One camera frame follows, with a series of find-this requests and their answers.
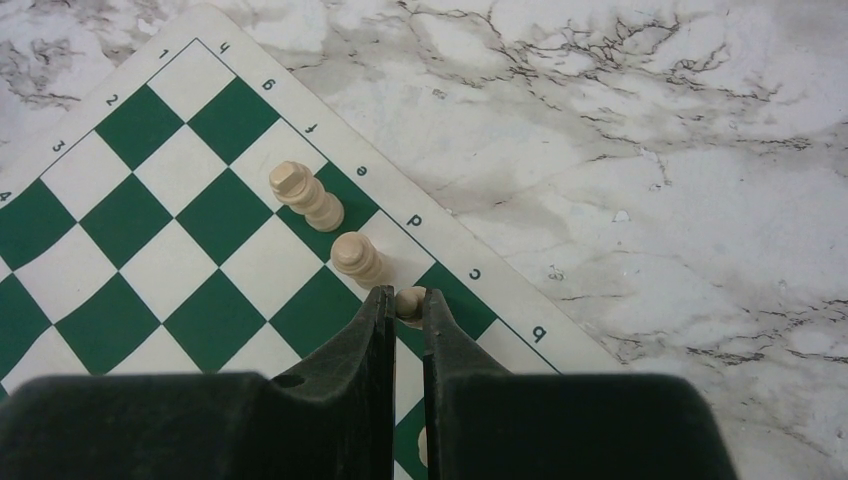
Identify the light king chess piece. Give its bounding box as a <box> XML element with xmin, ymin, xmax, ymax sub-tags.
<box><xmin>330</xmin><ymin>232</ymin><xmax>392</xmax><ymax>289</ymax></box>

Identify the light knight chess piece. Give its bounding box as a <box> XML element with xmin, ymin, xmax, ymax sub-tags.
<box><xmin>417</xmin><ymin>428</ymin><xmax>428</xmax><ymax>468</ymax></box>

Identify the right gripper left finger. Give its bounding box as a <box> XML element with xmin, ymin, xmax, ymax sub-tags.
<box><xmin>1</xmin><ymin>286</ymin><xmax>396</xmax><ymax>479</ymax></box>

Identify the light bishop chess piece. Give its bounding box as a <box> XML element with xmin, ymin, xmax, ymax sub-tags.
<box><xmin>395</xmin><ymin>286</ymin><xmax>426</xmax><ymax>330</ymax></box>

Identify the green white chess board mat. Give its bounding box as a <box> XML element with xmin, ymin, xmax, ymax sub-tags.
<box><xmin>1</xmin><ymin>5</ymin><xmax>619</xmax><ymax>479</ymax></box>

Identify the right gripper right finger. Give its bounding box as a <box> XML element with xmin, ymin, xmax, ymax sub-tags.
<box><xmin>422</xmin><ymin>289</ymin><xmax>737</xmax><ymax>479</ymax></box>

